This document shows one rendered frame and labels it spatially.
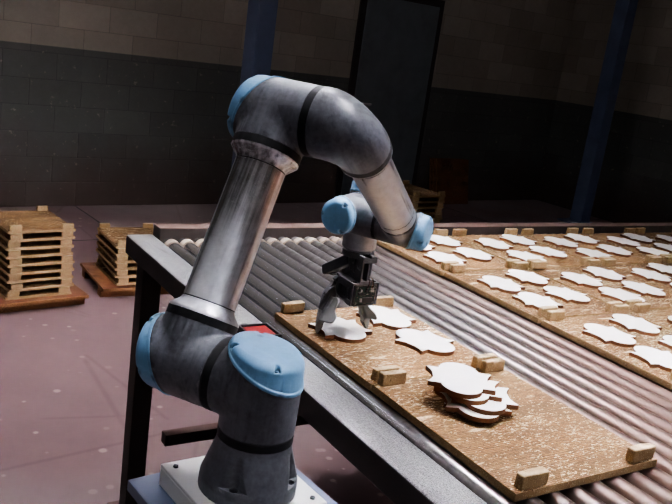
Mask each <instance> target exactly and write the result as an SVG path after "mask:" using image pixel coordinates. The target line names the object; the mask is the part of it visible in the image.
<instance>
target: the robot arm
mask: <svg viewBox="0 0 672 504"><path fill-rule="evenodd" d="M228 116H230V117H229V119H228V120H227V126H228V130H229V133H230V135H231V136H232V137H233V139H232V142H231V146H232V148H233V150H234V152H235V155H236V158H235V160H234V163H233V165H232V168H231V171H230V173H229V176H228V178H227V181H226V184H225V186H224V189H223V191H222V194H221V197H220V199H219V202H218V204H217V207H216V209H215V212H214V215H213V217H212V220H211V222H210V225H209V228H208V230H207V233H206V235H205V238H204V241H203V243H202V246H201V248H200V251H199V253H198V256H197V259H196V261H195V264H194V266H193V269H192V272H191V274H190V277H189V279H188V282H187V285H186V287H185V290H184V292H183V294H182V295H181V296H180V297H178V298H176V299H173V300H171V301H170V302H169V304H168V307H167V309H166V312H161V313H156V314H154V315H153V316H151V317H150V319H149V321H147V322H146V323H145V324H144V326H143V328H142V330H141V332H140V334H139V337H138V341H137V345H136V354H135V358H136V366H137V368H138V373H139V375H140V377H141V379H142V380H143V381H144V382H145V383H146V384H148V385H149V386H151V387H153V388H156V389H158V390H159V391H160V392H162V393H163V394H166V395H172V396H174V397H177V398H180V399H182V400H185V401H187V402H190V403H192V404H195V405H197V406H200V407H203V408H205V409H208V410H210V411H213V412H215V413H218V414H219V420H218V427H217V433H216V436H215V438H214V440H213V442H212V444H211V446H210V448H209V449H208V451H207V453H206V455H205V457H204V459H203V461H202V463H201V465H200V469H199V476H198V486H199V489H200V490H201V492H202V493H203V494H204V496H206V497H207V498H208V499H209V500H211V501H212V502H214V503H215V504H289V503H290V502H291V501H292V500H293V498H294V496H295V493H296V487H297V471H296V465H295V459H294V454H293V448H292V444H293V438H294V432H295V427H296V421H297V415H298V409H299V404H300V398H301V393H302V391H303V388H304V371H305V361H304V358H303V357H302V354H301V353H300V351H299V350H298V349H297V348H296V347H295V346H294V345H292V344H291V343H289V342H288V341H286V340H284V339H282V338H280V337H278V336H275V335H272V334H268V333H263V334H262V333H259V332H258V331H243V332H239V333H237V331H238V329H239V325H238V322H237V320H236V318H235V314H234V312H235V310H236V307H237V304H238V301H239V299H240V296H241V293H242V291H243V288H244V285H245V283H246V280H247V277H248V275H249V272H250V269H251V267H252V264H253V261H254V259H255V256H256V253H257V251H258V248H259V245H260V243H261V240H262V237H263V235H264V232H265V229H266V227H267V224H268V221H269V219H270V216H271V213H272V211H273V208H274V205H275V202H276V200H277V197H278V194H279V192H280V189H281V186H282V184H283V181H284V178H285V176H286V175H288V174H290V173H292V172H294V171H297V170H298V167H299V165H300V162H301V159H302V157H303V156H306V157H310V158H315V159H320V160H324V161H328V162H330V163H333V164H336V165H338V166H339V167H340V169H341V170H342V171H343V172H344V173H345V174H346V175H348V176H349V177H352V178H353V179H354V181H353V182H352V186H351V189H350V193H349V194H346V195H343V196H336V197H334V198H333V199H331V200H329V201H328V202H326V204H325V205H324V206H323V208H322V212H321V219H322V223H323V225H324V227H325V228H326V229H327V230H328V231H329V232H331V233H333V234H343V241H342V245H343V248H342V254H344V255H342V256H340V257H338V258H335V259H333V260H331V261H329V262H326V263H324V264H322V273H323V274H329V275H332V276H334V277H333V279H334V280H333V279H332V280H331V282H330V284H329V285H328V286H327V287H326V288H325V289H324V291H323V293H322V296H321V299H320V302H319V306H318V312H317V316H316V324H315V332H316V333H317V334H318V333H319V332H320V330H321V329H322V327H323V323H324V322H325V323H330V324H331V323H333V322H334V321H335V320H336V318H337V315H336V311H335V310H336V308H337V306H338V304H339V298H342V299H343V300H344V303H346V304H347V305H349V306H351V305H352V306H357V307H358V313H359V314H360V322H361V323H362V325H363V327H364V328H365V329H368V326H369V322H370V319H374V320H376V319H377V315H376V313H375V312H374V311H373V310H372V309H371V308H370V306H369V305H373V304H376V301H377V296H378V290H379V284H380V282H378V281H376V280H374V279H373V278H371V277H370V276H371V270H372V264H373V263H377V259H378V257H376V256H374V250H375V249H376V243H377V240H378V241H382V242H386V243H389V244H393V245H397V246H401V247H404V248H405V249H413V250H417V251H422V250H424V249H425V248H426V247H427V246H428V244H429V242H430V239H431V236H432V233H433V219H432V217H431V216H429V215H426V214H423V213H422V212H420V213H418V212H416V211H415V209H414V207H413V204H412V202H411V200H410V198H409V196H408V193H407V191H406V189H405V187H404V184H403V182H402V180H401V178H400V175H399V173H398V171H397V169H396V167H395V164H394V162H393V160H392V158H391V157H392V153H393V147H392V143H391V140H390V138H389V136H388V134H387V132H386V130H385V128H384V127H383V125H382V124H381V123H380V121H379V120H378V119H377V118H376V116H375V115H374V114H373V113H372V112H371V111H370V110H369V109H368V108H367V107H366V106H365V105H364V104H363V103H361V102H360V101H359V100H358V99H356V98H355V97H353V96H352V95H350V94H349V93H347V92H345V91H342V90H340V89H338V88H333V87H328V86H327V87H326V86H322V85H316V84H311V83H306V82H301V81H296V80H291V79H286V78H284V77H282V76H268V75H256V76H254V77H251V78H249V79H247V80H246V81H245V82H243V83H242V84H241V85H240V87H239V88H238V89H237V91H236V92H235V94H234V96H233V98H232V100H231V102H230V105H229V109H228ZM376 288H377V289H376ZM375 293H376V295H375ZM337 294H338V297H339V298H337V297H336V295H337Z"/></svg>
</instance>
